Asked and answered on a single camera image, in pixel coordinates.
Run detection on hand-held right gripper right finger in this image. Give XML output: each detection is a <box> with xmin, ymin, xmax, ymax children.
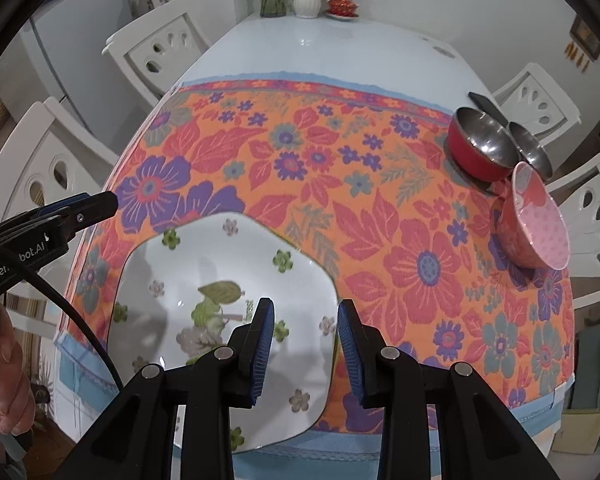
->
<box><xmin>336</xmin><ymin>299</ymin><xmax>548</xmax><ymax>480</ymax></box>

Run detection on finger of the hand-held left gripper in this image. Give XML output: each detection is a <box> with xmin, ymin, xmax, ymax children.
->
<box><xmin>11</xmin><ymin>198</ymin><xmax>89</xmax><ymax>229</ymax></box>
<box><xmin>50</xmin><ymin>190</ymin><xmax>120</xmax><ymax>242</ymax></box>

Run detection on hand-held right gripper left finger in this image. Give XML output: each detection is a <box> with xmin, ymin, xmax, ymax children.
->
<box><xmin>74</xmin><ymin>298</ymin><xmax>274</xmax><ymax>480</ymax></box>

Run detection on white floral plate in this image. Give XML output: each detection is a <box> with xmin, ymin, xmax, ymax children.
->
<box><xmin>106</xmin><ymin>211</ymin><xmax>342</xmax><ymax>455</ymax></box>

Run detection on pink cartoon bowl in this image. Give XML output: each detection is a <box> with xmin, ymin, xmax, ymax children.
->
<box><xmin>495</xmin><ymin>161</ymin><xmax>570</xmax><ymax>271</ymax></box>

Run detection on red steel bowl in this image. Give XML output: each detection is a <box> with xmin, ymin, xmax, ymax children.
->
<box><xmin>446</xmin><ymin>106</ymin><xmax>516</xmax><ymax>183</ymax></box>

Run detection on person's left hand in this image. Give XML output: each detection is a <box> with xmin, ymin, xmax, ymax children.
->
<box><xmin>0</xmin><ymin>305</ymin><xmax>37</xmax><ymax>436</ymax></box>

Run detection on white dining chair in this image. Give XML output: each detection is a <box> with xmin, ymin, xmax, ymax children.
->
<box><xmin>545</xmin><ymin>152</ymin><xmax>600</xmax><ymax>306</ymax></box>
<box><xmin>491</xmin><ymin>62</ymin><xmax>583</xmax><ymax>148</ymax></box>
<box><xmin>0</xmin><ymin>96</ymin><xmax>122</xmax><ymax>261</ymax></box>
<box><xmin>101</xmin><ymin>0</ymin><xmax>213</xmax><ymax>103</ymax></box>

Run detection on orange floral tablecloth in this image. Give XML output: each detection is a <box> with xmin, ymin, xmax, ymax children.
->
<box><xmin>52</xmin><ymin>71</ymin><xmax>576</xmax><ymax>456</ymax></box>

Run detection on white refrigerator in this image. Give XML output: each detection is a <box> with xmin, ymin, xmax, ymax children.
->
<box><xmin>20</xmin><ymin>0</ymin><xmax>131</xmax><ymax>126</ymax></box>

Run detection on pale yellow box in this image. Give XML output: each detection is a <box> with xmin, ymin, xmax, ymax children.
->
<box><xmin>550</xmin><ymin>407</ymin><xmax>600</xmax><ymax>457</ymax></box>

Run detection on black remote control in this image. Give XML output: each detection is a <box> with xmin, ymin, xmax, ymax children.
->
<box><xmin>467</xmin><ymin>91</ymin><xmax>510</xmax><ymax>128</ymax></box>

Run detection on yellow hanging ornaments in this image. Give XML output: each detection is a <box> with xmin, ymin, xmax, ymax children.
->
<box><xmin>564</xmin><ymin>42</ymin><xmax>590</xmax><ymax>70</ymax></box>

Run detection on black cable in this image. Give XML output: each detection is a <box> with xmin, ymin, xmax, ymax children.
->
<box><xmin>0</xmin><ymin>166</ymin><xmax>126</xmax><ymax>393</ymax></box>

